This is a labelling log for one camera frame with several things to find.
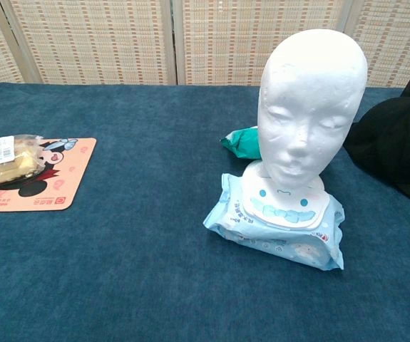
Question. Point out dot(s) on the black baseball cap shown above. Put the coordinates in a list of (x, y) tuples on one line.
[(397, 142)]

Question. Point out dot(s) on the white foam mannequin head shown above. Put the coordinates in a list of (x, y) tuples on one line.
[(308, 107)]

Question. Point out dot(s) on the green plastic packet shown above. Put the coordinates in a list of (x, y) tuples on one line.
[(244, 142)]

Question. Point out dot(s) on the light blue wet wipes pack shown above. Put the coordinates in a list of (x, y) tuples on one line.
[(279, 242)]

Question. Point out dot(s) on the blue velvet table cloth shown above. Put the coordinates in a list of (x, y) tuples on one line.
[(137, 267)]

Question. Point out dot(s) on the pink cartoon mouse pad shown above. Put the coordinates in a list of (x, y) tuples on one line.
[(65, 178)]

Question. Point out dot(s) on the woven bamboo folding screen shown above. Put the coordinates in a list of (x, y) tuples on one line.
[(101, 35)]

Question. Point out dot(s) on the clear wrapped bread snack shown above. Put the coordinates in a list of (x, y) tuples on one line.
[(8, 167)]

